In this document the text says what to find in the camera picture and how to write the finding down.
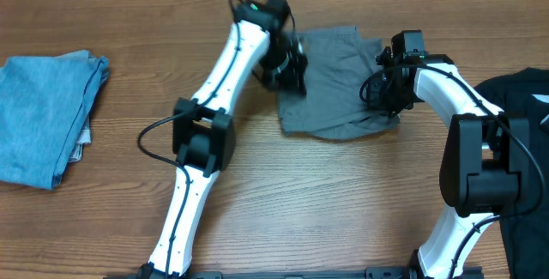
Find grey shorts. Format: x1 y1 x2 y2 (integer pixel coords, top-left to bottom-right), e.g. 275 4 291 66
277 26 400 140

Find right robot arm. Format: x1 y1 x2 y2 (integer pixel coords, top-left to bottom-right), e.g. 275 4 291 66
359 30 535 278

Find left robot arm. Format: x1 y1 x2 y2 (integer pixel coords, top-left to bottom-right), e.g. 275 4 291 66
136 0 307 278

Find black shirt with white print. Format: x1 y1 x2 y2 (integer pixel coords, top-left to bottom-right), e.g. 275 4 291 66
474 67 549 279

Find folded blue denim garment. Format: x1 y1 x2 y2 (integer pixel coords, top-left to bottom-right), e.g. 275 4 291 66
1 50 109 190

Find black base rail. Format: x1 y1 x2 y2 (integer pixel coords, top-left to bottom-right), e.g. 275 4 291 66
104 266 485 279

